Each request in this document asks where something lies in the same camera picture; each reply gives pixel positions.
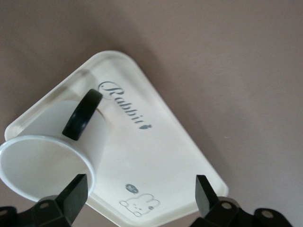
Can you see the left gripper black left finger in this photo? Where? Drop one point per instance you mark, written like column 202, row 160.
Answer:
column 68, row 205

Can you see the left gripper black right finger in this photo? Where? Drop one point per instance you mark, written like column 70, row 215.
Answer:
column 210, row 208

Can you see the cream tray with rabbit print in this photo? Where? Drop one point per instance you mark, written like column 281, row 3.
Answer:
column 154, row 153

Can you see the brown table mat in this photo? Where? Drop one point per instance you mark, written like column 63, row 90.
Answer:
column 236, row 71

